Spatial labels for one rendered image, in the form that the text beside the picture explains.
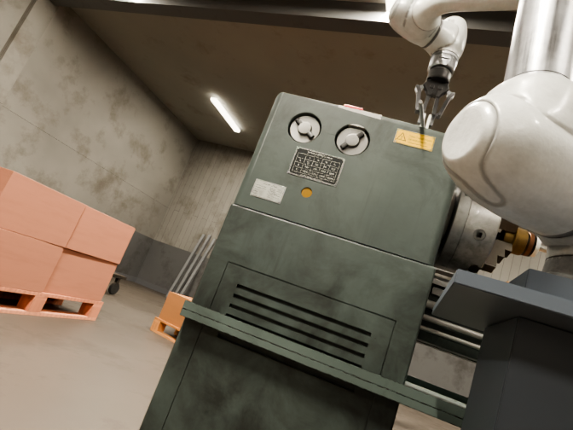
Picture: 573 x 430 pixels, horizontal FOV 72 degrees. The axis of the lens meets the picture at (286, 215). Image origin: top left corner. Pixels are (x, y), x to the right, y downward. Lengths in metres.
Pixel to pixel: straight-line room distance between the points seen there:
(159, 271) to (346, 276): 8.99
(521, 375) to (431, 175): 0.67
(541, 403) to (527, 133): 0.35
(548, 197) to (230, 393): 0.85
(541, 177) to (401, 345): 0.60
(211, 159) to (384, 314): 9.40
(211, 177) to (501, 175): 9.58
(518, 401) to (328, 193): 0.72
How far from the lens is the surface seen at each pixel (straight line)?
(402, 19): 1.48
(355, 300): 1.08
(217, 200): 9.74
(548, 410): 0.65
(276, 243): 1.12
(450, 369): 8.19
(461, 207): 1.28
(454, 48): 1.53
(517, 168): 0.62
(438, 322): 1.20
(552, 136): 0.64
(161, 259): 9.99
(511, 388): 0.64
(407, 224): 1.13
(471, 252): 1.30
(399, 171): 1.17
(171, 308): 4.11
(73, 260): 3.38
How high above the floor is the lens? 0.63
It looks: 13 degrees up
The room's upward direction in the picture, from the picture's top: 20 degrees clockwise
